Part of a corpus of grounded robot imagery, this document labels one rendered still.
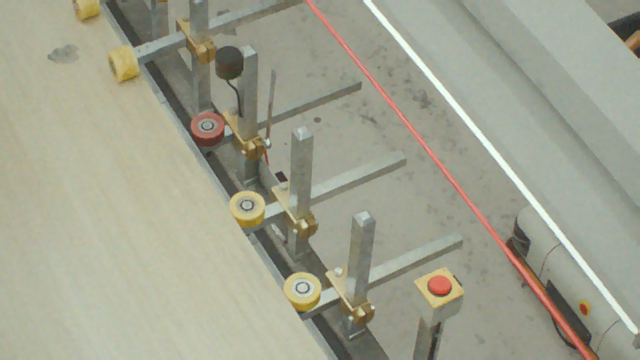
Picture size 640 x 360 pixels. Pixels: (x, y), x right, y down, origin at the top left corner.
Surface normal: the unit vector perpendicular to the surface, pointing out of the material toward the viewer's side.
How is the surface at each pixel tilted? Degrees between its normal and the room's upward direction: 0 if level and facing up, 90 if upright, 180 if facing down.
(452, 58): 61
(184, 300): 0
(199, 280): 0
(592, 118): 90
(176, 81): 0
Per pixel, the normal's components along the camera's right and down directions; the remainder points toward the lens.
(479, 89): -0.73, 0.02
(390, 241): 0.04, -0.62
